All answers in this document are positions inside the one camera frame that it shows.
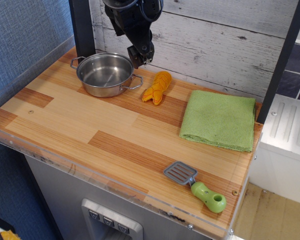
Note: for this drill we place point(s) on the silver dispenser button panel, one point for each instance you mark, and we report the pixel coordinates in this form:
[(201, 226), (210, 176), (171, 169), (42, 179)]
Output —
[(105, 224)]

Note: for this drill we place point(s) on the grey spatula green handle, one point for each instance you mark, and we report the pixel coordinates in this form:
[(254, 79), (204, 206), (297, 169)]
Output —
[(184, 174)]

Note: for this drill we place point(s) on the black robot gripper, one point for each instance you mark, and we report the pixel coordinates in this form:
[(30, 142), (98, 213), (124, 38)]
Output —
[(134, 21)]

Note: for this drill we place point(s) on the yellow object bottom left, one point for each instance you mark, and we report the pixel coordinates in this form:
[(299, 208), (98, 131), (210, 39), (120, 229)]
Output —
[(9, 235)]

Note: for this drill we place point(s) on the white ribbed appliance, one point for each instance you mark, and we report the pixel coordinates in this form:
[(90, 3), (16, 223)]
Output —
[(276, 166)]

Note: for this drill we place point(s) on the black frame post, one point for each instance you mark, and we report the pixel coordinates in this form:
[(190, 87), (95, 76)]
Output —
[(82, 27), (287, 48)]

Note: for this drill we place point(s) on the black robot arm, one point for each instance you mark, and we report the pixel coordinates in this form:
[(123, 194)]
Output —
[(158, 6)]

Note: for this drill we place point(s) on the black right frame post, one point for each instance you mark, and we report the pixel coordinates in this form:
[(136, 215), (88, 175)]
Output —
[(287, 48)]

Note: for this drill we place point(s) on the orange plush toy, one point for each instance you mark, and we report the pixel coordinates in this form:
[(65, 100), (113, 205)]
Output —
[(161, 82)]

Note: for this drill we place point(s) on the black left frame post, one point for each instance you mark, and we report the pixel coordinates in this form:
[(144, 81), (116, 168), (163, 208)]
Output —
[(82, 27)]

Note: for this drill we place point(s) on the stainless steel pot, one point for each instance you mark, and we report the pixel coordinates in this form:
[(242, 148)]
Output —
[(106, 75)]

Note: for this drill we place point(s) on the green folded cloth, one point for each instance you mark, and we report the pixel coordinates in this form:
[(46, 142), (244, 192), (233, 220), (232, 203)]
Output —
[(219, 120)]

